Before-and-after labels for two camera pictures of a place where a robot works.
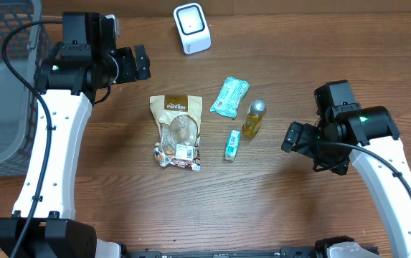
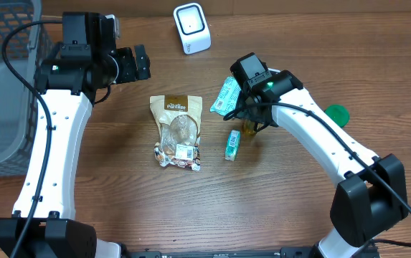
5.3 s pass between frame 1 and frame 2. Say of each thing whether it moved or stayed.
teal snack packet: stayed
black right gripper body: moved
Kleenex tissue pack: stayed
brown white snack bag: stayed
